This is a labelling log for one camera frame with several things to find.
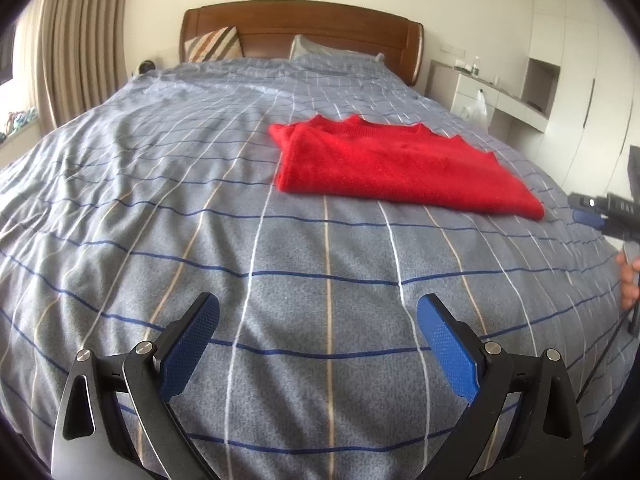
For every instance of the grey pillow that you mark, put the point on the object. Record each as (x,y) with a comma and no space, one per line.
(320,50)

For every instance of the multicoloured cloth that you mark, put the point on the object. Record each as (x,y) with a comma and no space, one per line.
(17,119)

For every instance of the striped pillow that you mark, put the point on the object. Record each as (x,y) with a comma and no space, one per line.
(212,45)

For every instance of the person's right hand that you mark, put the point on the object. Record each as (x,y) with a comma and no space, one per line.
(627,290)

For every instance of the white desk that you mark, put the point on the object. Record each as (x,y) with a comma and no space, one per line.
(515,105)

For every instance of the brown wooden headboard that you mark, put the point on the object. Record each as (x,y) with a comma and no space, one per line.
(325,30)

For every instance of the black round clock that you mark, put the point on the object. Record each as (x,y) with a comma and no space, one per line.
(146,66)

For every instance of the clear plastic bottle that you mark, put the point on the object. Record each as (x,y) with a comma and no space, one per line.
(476,66)

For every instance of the white plastic bag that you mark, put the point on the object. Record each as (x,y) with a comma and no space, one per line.
(475,110)

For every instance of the beige curtain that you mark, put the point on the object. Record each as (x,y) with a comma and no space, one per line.
(85,35)

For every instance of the grey plaid bed cover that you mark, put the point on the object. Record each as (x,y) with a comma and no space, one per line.
(200,210)

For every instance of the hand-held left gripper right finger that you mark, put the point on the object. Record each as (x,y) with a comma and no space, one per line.
(450,345)

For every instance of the window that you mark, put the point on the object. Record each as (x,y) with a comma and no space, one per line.
(22,75)

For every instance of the white wardrobe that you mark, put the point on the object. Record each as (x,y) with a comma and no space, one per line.
(590,110)

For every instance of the red knitted sweater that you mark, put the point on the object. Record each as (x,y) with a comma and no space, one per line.
(400,170)

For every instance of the white wall socket plate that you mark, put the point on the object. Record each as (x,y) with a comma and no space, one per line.
(452,50)

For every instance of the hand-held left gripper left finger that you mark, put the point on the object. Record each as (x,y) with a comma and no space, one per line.
(190,345)

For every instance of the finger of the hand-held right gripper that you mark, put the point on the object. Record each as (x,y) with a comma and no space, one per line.
(590,218)
(587,202)

